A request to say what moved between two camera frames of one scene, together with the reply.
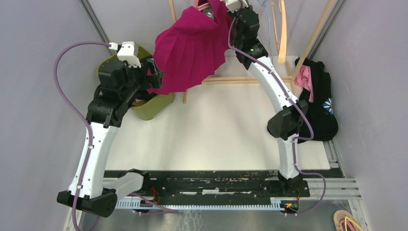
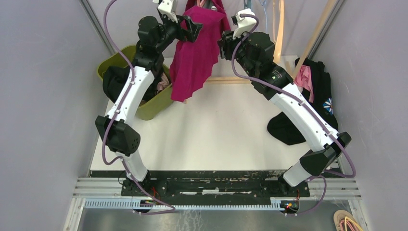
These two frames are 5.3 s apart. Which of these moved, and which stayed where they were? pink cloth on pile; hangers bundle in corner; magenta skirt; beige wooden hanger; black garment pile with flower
Moved: beige wooden hanger; magenta skirt
Stayed: pink cloth on pile; hangers bundle in corner; black garment pile with flower
